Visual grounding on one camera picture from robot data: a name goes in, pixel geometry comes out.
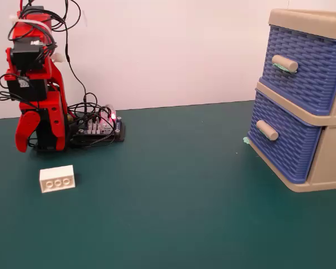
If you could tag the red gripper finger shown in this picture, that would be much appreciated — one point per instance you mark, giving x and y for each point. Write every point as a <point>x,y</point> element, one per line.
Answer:
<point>25,129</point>
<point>57,123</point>

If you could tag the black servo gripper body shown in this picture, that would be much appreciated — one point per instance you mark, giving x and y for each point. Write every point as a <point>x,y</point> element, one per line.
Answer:
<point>28,89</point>

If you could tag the white toy brick cube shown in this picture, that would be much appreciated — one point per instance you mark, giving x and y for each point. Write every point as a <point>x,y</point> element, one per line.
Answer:
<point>57,179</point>

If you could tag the blue plastic storage box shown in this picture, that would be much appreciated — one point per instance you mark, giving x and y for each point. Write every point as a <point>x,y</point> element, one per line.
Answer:
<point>291,151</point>

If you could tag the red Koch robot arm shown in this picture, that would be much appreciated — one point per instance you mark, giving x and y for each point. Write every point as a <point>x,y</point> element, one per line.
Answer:
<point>30,30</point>

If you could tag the blue woven drawer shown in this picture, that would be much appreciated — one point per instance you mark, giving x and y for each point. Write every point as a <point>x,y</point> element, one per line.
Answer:
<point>310,84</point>

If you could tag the beige plastic drawer cabinet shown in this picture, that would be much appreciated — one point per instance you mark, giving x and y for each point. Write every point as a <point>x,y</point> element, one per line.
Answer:
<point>333,157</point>

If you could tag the white zip tie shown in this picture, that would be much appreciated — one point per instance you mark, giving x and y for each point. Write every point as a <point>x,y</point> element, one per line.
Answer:
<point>58,59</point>
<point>30,23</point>

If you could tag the robot controller circuit board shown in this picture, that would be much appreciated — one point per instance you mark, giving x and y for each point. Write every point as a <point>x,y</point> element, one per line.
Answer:
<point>100,127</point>

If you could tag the dark green table mat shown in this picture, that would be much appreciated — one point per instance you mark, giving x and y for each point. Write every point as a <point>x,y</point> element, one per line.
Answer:
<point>168,196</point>

